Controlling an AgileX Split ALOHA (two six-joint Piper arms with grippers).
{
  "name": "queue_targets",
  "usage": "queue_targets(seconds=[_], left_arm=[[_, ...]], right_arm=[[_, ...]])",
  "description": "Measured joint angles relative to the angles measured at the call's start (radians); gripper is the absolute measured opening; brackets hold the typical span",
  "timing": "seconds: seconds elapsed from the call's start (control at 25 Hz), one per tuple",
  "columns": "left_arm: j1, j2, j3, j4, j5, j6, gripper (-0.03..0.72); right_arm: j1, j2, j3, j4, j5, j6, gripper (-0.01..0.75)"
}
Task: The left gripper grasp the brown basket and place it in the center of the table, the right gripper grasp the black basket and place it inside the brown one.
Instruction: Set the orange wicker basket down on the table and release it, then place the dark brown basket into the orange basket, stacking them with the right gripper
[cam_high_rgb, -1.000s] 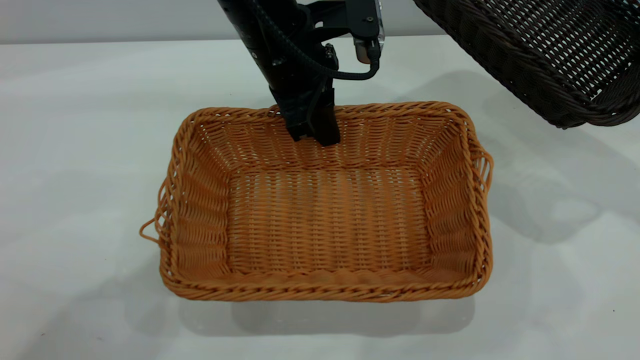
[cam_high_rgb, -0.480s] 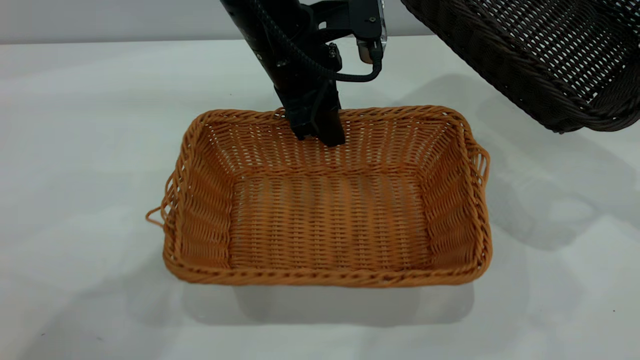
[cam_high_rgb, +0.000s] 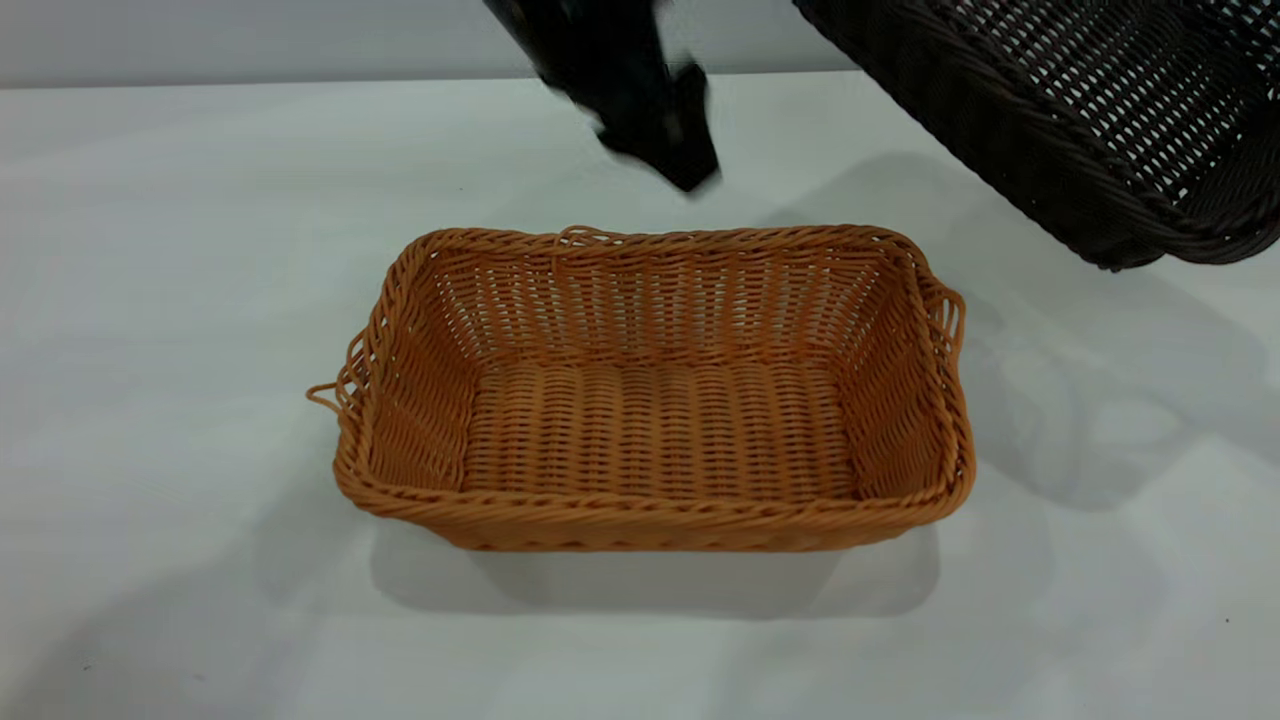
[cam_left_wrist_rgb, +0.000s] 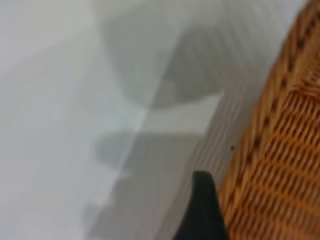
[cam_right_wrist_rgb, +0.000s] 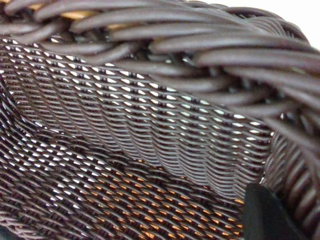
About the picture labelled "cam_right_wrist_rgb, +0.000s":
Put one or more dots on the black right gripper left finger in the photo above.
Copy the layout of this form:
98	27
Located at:
3	235

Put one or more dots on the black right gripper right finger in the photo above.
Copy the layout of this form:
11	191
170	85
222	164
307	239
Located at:
265	217

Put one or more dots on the dark brown wicker basket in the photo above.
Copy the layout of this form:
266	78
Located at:
155	120

